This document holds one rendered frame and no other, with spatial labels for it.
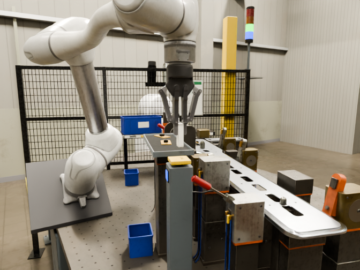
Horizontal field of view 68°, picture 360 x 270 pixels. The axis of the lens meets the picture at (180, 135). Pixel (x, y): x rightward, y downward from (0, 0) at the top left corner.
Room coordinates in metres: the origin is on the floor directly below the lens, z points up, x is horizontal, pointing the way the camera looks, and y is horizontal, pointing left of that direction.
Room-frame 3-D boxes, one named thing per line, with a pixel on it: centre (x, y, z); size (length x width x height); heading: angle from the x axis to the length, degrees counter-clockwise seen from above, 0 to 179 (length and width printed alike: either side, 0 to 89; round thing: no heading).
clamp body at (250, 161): (1.43, -0.39, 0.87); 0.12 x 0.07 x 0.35; 103
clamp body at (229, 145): (1.78, -0.34, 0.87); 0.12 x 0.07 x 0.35; 103
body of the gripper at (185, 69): (0.78, 0.00, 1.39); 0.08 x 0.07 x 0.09; 103
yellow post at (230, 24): (2.50, -0.45, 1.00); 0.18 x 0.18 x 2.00; 13
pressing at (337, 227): (1.31, -0.23, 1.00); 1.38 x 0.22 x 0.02; 13
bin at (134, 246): (1.03, 0.17, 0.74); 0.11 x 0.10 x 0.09; 13
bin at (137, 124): (2.13, 0.31, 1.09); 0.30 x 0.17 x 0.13; 112
